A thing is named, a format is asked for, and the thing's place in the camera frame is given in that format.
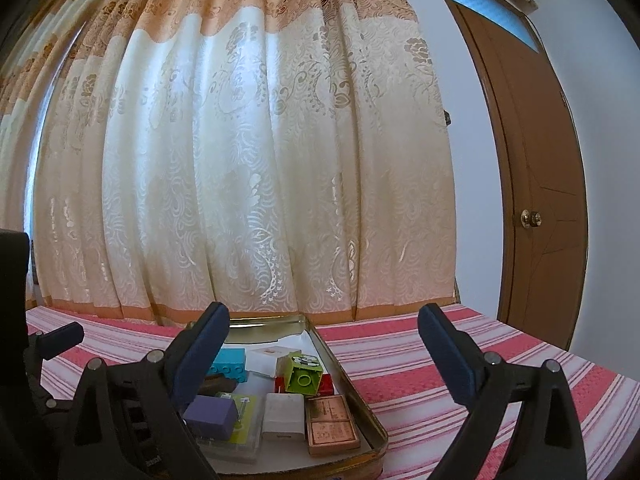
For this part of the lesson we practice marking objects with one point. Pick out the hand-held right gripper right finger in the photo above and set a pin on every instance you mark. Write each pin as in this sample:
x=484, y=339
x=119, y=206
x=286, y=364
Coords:
x=445, y=355

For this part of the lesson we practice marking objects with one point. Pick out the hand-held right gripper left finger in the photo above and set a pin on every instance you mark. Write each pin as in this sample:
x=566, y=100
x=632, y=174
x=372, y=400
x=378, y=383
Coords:
x=205, y=345

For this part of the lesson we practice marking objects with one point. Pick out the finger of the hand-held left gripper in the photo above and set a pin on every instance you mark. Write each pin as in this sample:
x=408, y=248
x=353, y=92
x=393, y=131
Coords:
x=60, y=340

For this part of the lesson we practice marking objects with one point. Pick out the blue toy brick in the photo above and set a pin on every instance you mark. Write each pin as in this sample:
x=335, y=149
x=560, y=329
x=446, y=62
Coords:
x=230, y=362

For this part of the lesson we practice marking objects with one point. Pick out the brown wooden block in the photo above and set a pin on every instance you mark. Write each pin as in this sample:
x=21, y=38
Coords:
x=220, y=386

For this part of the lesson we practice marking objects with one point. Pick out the white box with red mark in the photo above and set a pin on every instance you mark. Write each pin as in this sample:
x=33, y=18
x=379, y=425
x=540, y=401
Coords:
x=270, y=360

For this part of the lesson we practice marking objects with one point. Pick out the purple block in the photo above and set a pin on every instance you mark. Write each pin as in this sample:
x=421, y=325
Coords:
x=212, y=417

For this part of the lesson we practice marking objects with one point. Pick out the green card pack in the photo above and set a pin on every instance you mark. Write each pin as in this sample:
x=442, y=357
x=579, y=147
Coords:
x=247, y=430

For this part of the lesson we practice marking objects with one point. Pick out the green toy block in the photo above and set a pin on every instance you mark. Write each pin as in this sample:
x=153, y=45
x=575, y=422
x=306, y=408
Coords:
x=302, y=377

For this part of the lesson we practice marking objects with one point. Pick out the rectangular metal tin tray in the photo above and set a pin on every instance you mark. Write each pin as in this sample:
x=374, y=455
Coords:
x=350, y=395

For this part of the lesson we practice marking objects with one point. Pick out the plain white box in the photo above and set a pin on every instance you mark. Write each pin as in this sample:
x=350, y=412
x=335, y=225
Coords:
x=284, y=417

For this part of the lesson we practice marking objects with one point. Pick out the red toy brick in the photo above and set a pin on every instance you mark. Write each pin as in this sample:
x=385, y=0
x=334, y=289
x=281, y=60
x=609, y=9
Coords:
x=327, y=385

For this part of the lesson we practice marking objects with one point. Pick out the copper metal tin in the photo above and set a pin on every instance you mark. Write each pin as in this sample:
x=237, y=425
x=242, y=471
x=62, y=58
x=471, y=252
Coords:
x=332, y=425

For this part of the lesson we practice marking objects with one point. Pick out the pink striped bed sheet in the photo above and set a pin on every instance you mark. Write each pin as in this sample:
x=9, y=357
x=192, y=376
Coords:
x=425, y=385

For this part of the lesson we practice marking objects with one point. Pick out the white paper liner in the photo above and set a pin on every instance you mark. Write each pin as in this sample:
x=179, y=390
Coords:
x=265, y=385

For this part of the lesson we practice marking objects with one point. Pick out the brass door knob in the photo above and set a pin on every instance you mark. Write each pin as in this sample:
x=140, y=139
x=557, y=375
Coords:
x=531, y=218

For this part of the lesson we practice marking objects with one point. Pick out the cream floral curtain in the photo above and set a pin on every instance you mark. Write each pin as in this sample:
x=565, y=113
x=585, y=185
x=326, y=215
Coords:
x=250, y=160

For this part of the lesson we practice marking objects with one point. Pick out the brown wooden door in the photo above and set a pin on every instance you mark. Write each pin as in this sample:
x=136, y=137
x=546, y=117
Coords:
x=535, y=160

